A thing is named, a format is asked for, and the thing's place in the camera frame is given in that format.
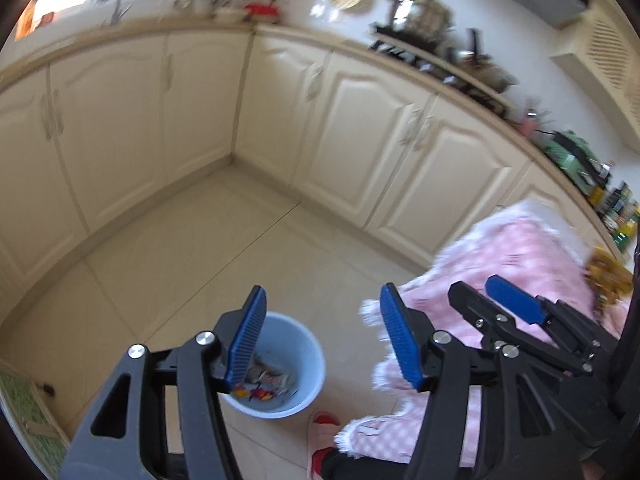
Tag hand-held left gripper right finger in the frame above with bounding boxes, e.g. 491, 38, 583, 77
379, 282, 588, 480

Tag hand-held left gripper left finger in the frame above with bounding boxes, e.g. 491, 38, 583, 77
60, 285, 268, 480

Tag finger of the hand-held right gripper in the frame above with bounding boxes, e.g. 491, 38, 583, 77
484, 275, 621, 376
448, 281, 566, 373

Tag wrappers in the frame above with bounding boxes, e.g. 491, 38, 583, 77
248, 366, 293, 392

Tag orange yellow wrapper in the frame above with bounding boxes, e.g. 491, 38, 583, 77
234, 382, 276, 402

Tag blue plastic bucket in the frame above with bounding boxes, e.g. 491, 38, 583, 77
220, 311, 327, 420

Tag gold snack bag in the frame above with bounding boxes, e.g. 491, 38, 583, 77
584, 246, 635, 311

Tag pink checked tablecloth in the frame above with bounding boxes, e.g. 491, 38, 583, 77
332, 200, 636, 466

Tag pale lace table cover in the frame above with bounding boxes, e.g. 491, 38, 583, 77
465, 199, 591, 261

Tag red white slipper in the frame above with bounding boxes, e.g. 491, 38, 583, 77
309, 447, 341, 480
309, 409, 347, 448

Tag green yellow bottle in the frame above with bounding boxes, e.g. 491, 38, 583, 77
612, 210, 640, 255

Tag dark glass bottle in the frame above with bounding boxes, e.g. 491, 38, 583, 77
591, 185, 618, 216

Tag group of condiment bottles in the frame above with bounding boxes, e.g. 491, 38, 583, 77
605, 182, 635, 228

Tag green electric cooker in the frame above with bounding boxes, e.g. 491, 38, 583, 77
542, 130, 608, 193

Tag wok with lid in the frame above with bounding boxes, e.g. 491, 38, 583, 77
447, 27, 518, 92

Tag green patterned floor mat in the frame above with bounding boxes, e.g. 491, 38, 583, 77
0, 366, 68, 480

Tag black glass gas stove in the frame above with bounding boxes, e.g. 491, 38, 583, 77
370, 40, 513, 116

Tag cream lattice door cabinet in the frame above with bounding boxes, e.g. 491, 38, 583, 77
550, 5, 640, 151

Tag steel steamer pot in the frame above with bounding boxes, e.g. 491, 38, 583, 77
384, 0, 453, 43

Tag chrome kitchen faucet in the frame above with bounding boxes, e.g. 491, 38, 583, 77
107, 0, 132, 26

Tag orange bottle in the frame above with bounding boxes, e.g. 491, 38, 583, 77
15, 0, 38, 41

